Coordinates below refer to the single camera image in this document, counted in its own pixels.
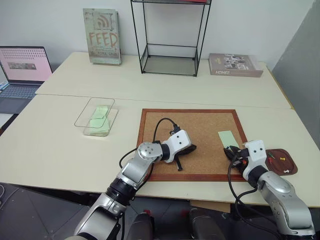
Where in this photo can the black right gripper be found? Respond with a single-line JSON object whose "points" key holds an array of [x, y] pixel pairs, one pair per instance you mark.
{"points": [[239, 158]]}

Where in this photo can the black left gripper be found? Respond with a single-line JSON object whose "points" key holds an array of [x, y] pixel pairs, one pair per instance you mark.
{"points": [[184, 150]]}

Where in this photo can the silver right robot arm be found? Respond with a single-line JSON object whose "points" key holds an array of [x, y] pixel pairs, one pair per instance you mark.
{"points": [[282, 197]]}

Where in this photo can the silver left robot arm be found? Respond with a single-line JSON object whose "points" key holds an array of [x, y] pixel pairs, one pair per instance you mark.
{"points": [[136, 170]]}

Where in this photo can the green sticky note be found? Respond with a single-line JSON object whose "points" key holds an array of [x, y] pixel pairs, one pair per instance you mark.
{"points": [[226, 138], [100, 112], [99, 125]]}

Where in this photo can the brown rounded tray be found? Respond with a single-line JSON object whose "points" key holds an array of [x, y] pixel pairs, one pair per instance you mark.
{"points": [[287, 163]]}

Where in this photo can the clear plastic box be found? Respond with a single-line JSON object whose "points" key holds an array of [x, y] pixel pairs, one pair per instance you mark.
{"points": [[86, 125]]}

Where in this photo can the yellow pushpin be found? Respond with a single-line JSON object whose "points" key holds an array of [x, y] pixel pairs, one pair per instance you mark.
{"points": [[282, 158]]}

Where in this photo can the cardboard piece under table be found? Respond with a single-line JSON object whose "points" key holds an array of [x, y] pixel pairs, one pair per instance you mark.
{"points": [[212, 206]]}

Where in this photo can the dark rounded shape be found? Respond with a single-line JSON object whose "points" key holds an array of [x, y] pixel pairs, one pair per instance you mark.
{"points": [[142, 226], [203, 225]]}

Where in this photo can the brown HOMES book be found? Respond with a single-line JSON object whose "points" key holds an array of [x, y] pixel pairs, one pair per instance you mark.
{"points": [[235, 65]]}

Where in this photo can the grey partition panel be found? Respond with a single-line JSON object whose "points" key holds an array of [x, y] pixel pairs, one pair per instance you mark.
{"points": [[300, 75]]}

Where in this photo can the grey FEED book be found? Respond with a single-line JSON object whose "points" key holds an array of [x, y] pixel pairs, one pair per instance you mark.
{"points": [[102, 37]]}

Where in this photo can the grey laptop with pink screen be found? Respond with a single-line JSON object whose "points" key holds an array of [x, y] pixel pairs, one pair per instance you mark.
{"points": [[23, 65]]}

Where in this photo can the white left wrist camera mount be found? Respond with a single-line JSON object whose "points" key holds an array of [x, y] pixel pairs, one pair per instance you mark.
{"points": [[178, 140]]}

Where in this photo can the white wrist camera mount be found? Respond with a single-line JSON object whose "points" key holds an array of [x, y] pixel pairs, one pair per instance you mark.
{"points": [[178, 140], [256, 152]]}

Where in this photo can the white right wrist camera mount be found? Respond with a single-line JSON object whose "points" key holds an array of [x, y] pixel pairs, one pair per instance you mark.
{"points": [[256, 152]]}

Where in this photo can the cork board with wooden frame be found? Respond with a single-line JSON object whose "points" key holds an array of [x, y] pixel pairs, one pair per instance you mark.
{"points": [[200, 125]]}

